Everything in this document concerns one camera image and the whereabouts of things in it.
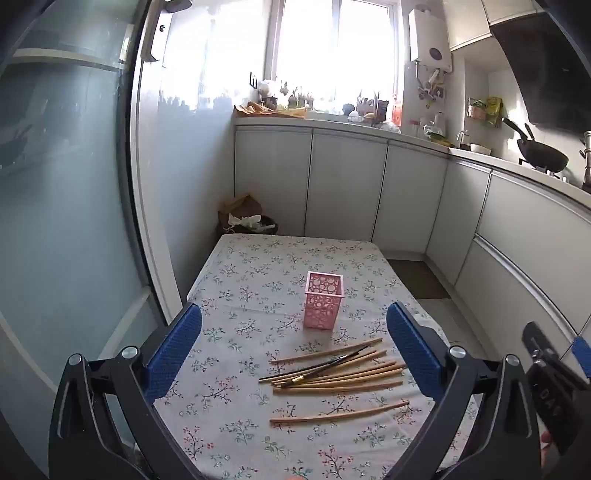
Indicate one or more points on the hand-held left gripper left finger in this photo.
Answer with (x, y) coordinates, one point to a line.
(178, 350)

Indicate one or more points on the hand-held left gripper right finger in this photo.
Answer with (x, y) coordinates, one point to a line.
(413, 350)

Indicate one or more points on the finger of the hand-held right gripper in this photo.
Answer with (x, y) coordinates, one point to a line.
(535, 337)
(582, 357)

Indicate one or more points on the pile of wooden chopsticks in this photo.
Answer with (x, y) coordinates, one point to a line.
(341, 381)

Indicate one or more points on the black chopstick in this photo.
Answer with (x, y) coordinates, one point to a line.
(323, 362)
(299, 379)

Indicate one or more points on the pink perforated utensil holder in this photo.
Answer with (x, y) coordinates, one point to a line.
(323, 302)

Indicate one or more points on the brown floor mat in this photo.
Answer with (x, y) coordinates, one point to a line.
(415, 279)

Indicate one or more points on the floral tablecloth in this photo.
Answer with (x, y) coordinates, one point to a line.
(249, 286)

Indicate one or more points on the brown paper bag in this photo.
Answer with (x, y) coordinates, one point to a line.
(240, 207)

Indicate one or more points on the glass sliding door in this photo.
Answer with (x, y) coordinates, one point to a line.
(60, 230)

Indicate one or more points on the white base cabinets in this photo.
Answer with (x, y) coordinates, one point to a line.
(346, 184)

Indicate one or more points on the black wok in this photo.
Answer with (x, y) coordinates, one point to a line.
(542, 154)

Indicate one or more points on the steel stock pot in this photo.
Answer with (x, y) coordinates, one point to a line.
(586, 161)

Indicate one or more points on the white bowl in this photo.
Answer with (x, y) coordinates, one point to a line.
(480, 149)

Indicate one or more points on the sink faucet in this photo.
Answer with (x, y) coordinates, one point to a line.
(462, 138)

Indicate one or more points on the green snack packets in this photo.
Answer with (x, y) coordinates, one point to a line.
(494, 110)

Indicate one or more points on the red bottle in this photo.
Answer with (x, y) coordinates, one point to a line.
(397, 113)

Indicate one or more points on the white kitchen countertop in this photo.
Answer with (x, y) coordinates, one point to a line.
(323, 123)

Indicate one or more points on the brown paper wrapping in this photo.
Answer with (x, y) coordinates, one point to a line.
(258, 110)

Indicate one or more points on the black range hood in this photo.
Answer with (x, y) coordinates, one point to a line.
(545, 69)

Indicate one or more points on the kitchen window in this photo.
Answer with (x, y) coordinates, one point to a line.
(332, 50)

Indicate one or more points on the white water heater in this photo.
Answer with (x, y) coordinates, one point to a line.
(429, 37)

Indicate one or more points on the black wall hook rack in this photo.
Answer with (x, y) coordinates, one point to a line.
(252, 82)

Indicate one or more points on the white wall cabinet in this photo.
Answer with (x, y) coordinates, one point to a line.
(466, 23)

